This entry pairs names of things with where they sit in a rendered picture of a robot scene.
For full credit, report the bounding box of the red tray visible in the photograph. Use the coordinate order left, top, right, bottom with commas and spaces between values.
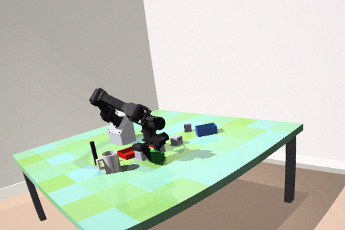
117, 146, 135, 160

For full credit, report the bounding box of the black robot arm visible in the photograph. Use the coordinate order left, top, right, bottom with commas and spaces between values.
90, 88, 168, 147

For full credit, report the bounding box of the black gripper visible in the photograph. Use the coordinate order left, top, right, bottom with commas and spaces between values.
132, 128, 160, 161

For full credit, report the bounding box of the grey mug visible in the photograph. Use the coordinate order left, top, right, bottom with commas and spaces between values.
96, 150, 121, 173

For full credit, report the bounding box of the green gauge with short grey pin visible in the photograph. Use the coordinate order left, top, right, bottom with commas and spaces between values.
148, 150, 165, 164

